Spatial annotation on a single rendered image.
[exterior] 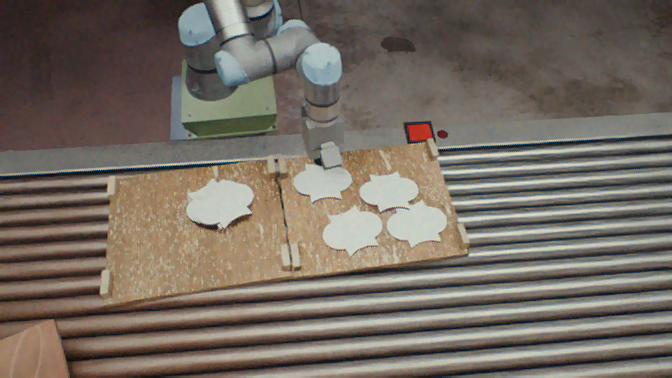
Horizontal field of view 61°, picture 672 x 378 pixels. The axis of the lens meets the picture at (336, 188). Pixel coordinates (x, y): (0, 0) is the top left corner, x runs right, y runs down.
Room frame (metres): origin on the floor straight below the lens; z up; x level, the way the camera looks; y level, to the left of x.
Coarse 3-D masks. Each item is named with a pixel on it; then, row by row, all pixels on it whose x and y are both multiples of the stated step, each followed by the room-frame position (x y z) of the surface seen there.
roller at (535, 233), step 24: (648, 216) 0.82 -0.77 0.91; (480, 240) 0.74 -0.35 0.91; (504, 240) 0.75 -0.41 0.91; (528, 240) 0.75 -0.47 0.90; (552, 240) 0.76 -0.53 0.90; (0, 264) 0.65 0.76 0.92; (24, 264) 0.65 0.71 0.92; (48, 264) 0.65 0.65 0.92; (72, 264) 0.65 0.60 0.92; (96, 264) 0.65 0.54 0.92
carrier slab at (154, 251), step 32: (128, 192) 0.85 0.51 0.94; (160, 192) 0.85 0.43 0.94; (192, 192) 0.85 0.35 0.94; (256, 192) 0.86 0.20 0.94; (128, 224) 0.75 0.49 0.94; (160, 224) 0.75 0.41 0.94; (192, 224) 0.76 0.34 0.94; (256, 224) 0.76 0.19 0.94; (128, 256) 0.66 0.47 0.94; (160, 256) 0.67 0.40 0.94; (192, 256) 0.67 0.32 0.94; (224, 256) 0.67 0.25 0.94; (256, 256) 0.67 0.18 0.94; (128, 288) 0.58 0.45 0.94; (160, 288) 0.59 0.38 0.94; (192, 288) 0.59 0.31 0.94; (224, 288) 0.60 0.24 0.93
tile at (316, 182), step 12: (312, 168) 0.93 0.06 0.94; (336, 168) 0.93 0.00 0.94; (300, 180) 0.89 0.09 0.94; (312, 180) 0.89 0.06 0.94; (324, 180) 0.89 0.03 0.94; (336, 180) 0.89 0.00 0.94; (348, 180) 0.89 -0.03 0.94; (300, 192) 0.85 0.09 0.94; (312, 192) 0.85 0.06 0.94; (324, 192) 0.85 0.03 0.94; (336, 192) 0.85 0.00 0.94
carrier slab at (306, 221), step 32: (288, 160) 0.96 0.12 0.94; (352, 160) 0.97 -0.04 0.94; (384, 160) 0.97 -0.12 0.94; (416, 160) 0.97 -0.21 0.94; (288, 192) 0.86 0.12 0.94; (352, 192) 0.86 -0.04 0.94; (448, 192) 0.87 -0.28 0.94; (288, 224) 0.76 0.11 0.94; (320, 224) 0.76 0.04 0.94; (384, 224) 0.77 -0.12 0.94; (448, 224) 0.77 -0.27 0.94; (320, 256) 0.68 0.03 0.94; (352, 256) 0.68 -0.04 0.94; (384, 256) 0.68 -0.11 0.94; (416, 256) 0.68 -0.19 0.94; (448, 256) 0.69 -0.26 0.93
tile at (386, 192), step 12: (372, 180) 0.89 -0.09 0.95; (384, 180) 0.89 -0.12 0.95; (396, 180) 0.89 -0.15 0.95; (408, 180) 0.90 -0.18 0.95; (360, 192) 0.85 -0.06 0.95; (372, 192) 0.85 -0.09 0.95; (384, 192) 0.85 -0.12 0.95; (396, 192) 0.85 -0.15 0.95; (408, 192) 0.86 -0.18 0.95; (372, 204) 0.82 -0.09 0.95; (384, 204) 0.82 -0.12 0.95; (396, 204) 0.82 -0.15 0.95; (408, 204) 0.82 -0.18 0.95
